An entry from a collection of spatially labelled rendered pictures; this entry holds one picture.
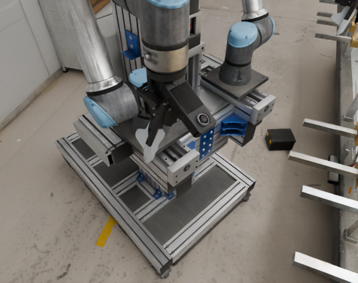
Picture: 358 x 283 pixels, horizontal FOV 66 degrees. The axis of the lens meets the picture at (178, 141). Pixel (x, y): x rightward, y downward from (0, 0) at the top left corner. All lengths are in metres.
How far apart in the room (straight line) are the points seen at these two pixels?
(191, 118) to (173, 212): 1.34
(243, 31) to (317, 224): 1.46
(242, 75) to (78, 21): 0.73
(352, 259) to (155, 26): 1.13
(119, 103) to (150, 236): 1.01
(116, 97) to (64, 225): 1.41
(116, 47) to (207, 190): 1.08
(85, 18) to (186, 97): 0.44
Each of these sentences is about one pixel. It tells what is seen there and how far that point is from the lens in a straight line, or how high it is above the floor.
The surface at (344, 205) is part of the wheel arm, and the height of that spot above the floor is 0.96.
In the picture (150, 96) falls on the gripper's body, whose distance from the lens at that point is 0.52.
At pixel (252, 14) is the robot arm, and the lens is 1.31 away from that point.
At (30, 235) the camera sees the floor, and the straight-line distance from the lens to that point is 2.18.
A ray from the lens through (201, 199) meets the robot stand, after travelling 1.83.
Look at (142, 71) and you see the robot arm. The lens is 0.94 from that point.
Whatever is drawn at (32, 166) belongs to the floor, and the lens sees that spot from 2.53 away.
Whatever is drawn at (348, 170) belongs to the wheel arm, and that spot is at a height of 0.86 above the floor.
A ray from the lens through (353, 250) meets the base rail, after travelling 1.33.
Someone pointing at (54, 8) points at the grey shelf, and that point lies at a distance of 3.11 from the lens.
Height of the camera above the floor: 1.77
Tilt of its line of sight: 47 degrees down
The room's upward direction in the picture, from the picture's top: straight up
